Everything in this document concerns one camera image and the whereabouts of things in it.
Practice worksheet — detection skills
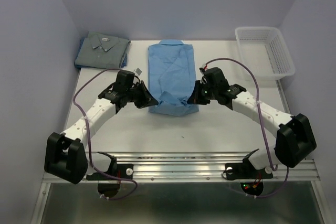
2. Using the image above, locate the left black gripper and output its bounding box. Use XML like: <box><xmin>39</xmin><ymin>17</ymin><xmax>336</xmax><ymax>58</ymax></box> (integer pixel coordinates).
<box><xmin>125</xmin><ymin>80</ymin><xmax>158</xmax><ymax>108</ymax></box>

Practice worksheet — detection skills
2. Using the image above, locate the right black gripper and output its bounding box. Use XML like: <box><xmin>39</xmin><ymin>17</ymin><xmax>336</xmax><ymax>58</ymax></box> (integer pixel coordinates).
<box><xmin>187</xmin><ymin>79</ymin><xmax>218</xmax><ymax>104</ymax></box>

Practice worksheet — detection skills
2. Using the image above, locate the light blue long sleeve shirt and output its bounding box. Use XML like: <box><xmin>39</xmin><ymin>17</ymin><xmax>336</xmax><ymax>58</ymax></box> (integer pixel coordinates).
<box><xmin>148</xmin><ymin>40</ymin><xmax>199</xmax><ymax>116</ymax></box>

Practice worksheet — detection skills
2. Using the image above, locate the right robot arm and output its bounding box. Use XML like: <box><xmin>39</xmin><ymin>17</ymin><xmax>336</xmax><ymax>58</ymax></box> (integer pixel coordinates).
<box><xmin>187</xmin><ymin>67</ymin><xmax>317</xmax><ymax>180</ymax></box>

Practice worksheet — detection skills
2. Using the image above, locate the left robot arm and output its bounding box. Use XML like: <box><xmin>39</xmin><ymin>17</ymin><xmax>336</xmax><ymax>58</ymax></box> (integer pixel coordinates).
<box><xmin>44</xmin><ymin>70</ymin><xmax>158</xmax><ymax>184</ymax></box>

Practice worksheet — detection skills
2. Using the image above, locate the folded blue shirt underneath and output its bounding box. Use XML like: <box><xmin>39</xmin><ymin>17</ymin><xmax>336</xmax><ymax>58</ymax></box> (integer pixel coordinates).
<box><xmin>76</xmin><ymin>36</ymin><xmax>130</xmax><ymax>68</ymax></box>

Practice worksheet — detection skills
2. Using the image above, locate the folded grey shirt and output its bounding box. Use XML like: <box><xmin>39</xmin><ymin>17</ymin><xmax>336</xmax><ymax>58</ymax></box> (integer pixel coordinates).
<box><xmin>75</xmin><ymin>31</ymin><xmax>131</xmax><ymax>71</ymax></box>

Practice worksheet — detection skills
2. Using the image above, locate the white plastic basket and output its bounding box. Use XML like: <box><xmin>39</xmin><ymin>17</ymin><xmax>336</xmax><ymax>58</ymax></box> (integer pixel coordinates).
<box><xmin>235</xmin><ymin>26</ymin><xmax>296</xmax><ymax>81</ymax></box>

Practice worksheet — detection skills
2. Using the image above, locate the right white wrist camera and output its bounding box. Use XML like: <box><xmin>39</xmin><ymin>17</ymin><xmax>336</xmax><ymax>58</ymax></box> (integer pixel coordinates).
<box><xmin>199</xmin><ymin>64</ymin><xmax>208</xmax><ymax>75</ymax></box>

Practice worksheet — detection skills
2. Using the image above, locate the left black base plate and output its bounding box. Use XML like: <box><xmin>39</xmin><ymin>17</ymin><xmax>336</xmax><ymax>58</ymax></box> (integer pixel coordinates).
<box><xmin>86</xmin><ymin>164</ymin><xmax>133</xmax><ymax>181</ymax></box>

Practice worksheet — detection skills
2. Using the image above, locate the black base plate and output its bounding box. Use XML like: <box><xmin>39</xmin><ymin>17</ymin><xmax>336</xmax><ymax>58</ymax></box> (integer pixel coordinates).
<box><xmin>222</xmin><ymin>163</ymin><xmax>273</xmax><ymax>181</ymax></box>
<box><xmin>86</xmin><ymin>164</ymin><xmax>133</xmax><ymax>181</ymax></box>

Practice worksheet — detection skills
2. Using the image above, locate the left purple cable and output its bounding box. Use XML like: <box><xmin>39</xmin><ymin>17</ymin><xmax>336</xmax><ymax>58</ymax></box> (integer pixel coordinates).
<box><xmin>72</xmin><ymin>68</ymin><xmax>138</xmax><ymax>200</ymax></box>

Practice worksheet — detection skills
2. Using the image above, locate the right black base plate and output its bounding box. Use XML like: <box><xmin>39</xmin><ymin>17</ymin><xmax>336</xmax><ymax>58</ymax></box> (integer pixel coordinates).
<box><xmin>222</xmin><ymin>163</ymin><xmax>273</xmax><ymax>181</ymax></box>

